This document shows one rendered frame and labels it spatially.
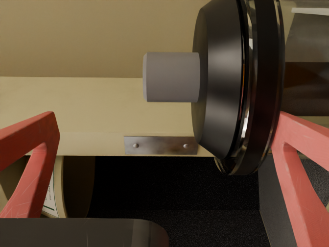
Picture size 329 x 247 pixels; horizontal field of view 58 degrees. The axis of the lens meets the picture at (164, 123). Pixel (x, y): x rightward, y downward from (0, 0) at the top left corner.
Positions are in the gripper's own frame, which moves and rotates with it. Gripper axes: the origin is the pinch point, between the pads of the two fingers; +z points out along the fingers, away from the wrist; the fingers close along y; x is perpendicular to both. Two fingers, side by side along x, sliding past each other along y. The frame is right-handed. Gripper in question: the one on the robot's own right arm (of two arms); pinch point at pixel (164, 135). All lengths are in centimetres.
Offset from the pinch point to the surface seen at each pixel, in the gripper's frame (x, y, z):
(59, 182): 18.5, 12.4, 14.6
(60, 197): 20.2, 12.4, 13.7
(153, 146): 10.7, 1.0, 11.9
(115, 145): 10.7, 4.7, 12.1
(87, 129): 9.1, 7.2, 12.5
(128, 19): 12, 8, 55
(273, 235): 35.3, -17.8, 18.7
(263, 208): 36.0, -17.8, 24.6
